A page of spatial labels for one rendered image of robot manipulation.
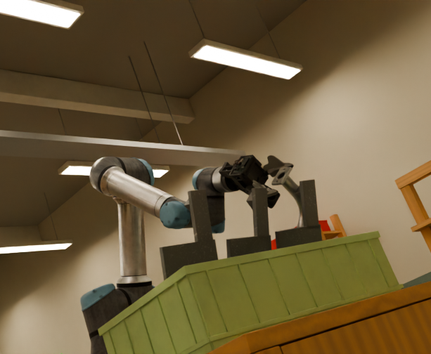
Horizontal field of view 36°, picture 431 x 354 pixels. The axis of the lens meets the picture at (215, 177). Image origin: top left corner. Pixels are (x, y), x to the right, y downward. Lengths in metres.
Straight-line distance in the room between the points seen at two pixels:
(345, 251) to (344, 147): 5.75
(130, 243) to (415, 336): 1.01
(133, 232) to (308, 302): 0.84
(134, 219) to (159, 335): 0.79
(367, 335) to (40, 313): 10.40
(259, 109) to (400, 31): 1.97
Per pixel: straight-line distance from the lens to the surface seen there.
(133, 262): 2.14
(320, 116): 7.52
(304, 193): 1.68
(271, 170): 1.76
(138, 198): 1.90
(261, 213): 1.61
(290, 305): 1.42
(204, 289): 1.31
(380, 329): 1.43
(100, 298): 2.05
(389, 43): 7.23
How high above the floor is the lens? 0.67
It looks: 19 degrees up
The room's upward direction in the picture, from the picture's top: 21 degrees counter-clockwise
